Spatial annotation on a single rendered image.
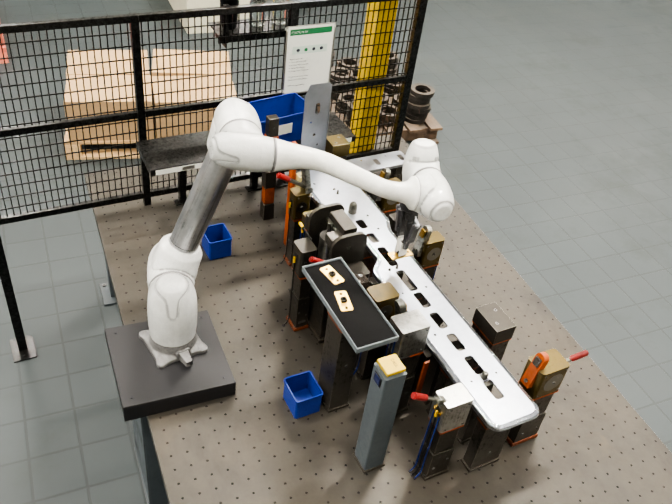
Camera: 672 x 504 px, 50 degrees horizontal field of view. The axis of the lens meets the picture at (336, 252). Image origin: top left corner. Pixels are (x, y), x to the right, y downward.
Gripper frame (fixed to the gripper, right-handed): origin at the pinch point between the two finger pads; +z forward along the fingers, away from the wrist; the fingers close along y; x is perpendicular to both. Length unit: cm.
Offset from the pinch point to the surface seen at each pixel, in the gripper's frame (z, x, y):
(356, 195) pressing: 10.2, 6.6, -43.1
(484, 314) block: 7.1, 13.7, 32.8
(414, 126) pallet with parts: 96, 153, -207
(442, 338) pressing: 10.2, -3.4, 34.7
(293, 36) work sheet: -31, 2, -101
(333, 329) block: 5.2, -37.2, 22.9
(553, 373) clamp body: 5, 17, 63
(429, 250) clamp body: 8.9, 15.4, -3.1
